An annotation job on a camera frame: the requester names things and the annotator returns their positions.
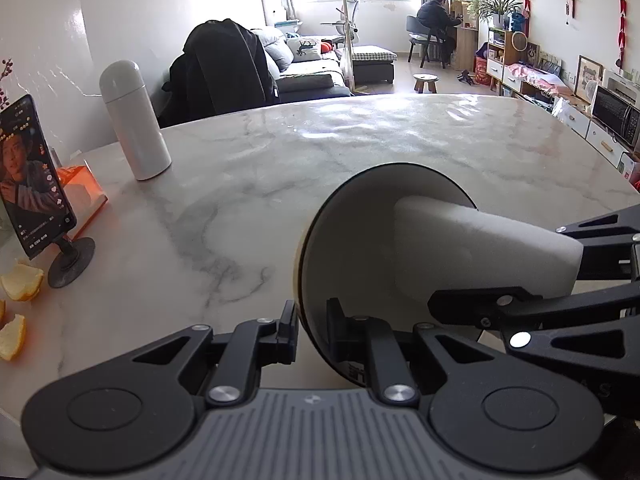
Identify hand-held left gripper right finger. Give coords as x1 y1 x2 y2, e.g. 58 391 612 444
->
326 298 496 405

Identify white thermos bottle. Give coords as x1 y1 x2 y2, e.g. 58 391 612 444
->
99 60 172 181

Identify yellow printed bowl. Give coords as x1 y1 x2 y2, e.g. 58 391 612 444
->
292 162 481 391

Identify black jacket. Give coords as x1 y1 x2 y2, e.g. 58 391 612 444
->
161 19 276 126

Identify checkered ottoman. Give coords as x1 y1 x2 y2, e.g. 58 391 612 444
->
351 45 398 85

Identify flower bouquet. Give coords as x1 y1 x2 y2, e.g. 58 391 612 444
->
0 57 13 111

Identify wooden desk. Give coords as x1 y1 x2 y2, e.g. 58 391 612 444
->
449 0 481 72

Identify green potted plant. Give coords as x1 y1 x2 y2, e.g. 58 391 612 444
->
467 0 523 28

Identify orange peel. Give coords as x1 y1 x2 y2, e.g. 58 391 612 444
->
0 259 45 302
0 314 27 362

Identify deer print pillow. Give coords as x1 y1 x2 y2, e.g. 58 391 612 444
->
286 36 321 63

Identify leaning framed picture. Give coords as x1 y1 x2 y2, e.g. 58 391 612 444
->
575 55 603 101

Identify orange tissue pack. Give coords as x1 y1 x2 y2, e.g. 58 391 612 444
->
55 160 108 226

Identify pink cloth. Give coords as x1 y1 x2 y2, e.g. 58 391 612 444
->
505 62 561 93

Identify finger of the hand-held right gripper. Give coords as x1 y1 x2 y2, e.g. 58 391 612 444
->
555 210 640 281
427 287 640 366

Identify black smartphone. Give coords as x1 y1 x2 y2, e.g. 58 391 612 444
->
0 94 78 261

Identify white office chair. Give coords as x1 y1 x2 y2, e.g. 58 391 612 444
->
320 0 362 46

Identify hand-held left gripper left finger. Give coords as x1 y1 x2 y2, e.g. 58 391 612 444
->
132 300 300 405

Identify grey armchair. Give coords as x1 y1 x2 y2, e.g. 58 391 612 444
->
406 15 448 68

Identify wooden shelf unit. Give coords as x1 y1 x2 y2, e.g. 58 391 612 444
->
485 27 531 95

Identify small wooden stool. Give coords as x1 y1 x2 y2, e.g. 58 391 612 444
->
412 73 440 95

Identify grey sofa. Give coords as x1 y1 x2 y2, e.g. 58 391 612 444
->
250 27 353 103

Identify white printer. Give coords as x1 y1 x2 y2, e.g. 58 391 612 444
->
602 69 640 95

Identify black microwave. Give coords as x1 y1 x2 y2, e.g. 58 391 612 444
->
592 85 640 150

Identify white sponge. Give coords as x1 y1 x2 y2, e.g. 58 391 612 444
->
392 195 585 301

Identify white low cabinet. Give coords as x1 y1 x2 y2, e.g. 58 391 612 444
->
487 57 640 173

